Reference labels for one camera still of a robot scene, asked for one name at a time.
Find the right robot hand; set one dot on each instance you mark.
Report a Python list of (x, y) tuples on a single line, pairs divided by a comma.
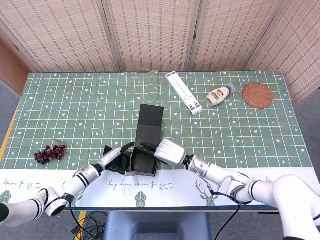
[(172, 153)]

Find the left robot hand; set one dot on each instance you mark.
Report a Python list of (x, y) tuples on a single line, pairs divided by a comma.
[(110, 157)]

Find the black foldable cardboard box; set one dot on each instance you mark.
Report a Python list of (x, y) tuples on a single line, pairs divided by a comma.
[(150, 130)]

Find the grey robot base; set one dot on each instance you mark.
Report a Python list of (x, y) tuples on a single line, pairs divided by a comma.
[(157, 225)]

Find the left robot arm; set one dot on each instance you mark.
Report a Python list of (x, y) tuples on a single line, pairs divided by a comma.
[(80, 178)]

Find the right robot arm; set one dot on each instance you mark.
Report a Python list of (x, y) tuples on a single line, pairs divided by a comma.
[(275, 192)]

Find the green checked tablecloth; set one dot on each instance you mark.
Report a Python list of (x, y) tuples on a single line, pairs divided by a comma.
[(75, 112)]

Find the white folding stand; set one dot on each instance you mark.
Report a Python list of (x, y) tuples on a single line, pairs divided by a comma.
[(183, 93)]

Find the red grape bunch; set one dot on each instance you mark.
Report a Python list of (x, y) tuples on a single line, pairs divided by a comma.
[(48, 153)]

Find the mayonnaise squeeze bottle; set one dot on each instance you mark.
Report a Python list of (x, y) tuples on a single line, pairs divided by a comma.
[(217, 95)]

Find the round brown woven coaster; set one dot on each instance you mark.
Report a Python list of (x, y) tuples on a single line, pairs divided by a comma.
[(257, 96)]

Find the bamboo folding screen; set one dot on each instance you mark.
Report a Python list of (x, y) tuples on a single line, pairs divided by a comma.
[(150, 37)]

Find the brown wooden door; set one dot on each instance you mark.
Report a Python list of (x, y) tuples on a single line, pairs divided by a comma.
[(10, 72)]

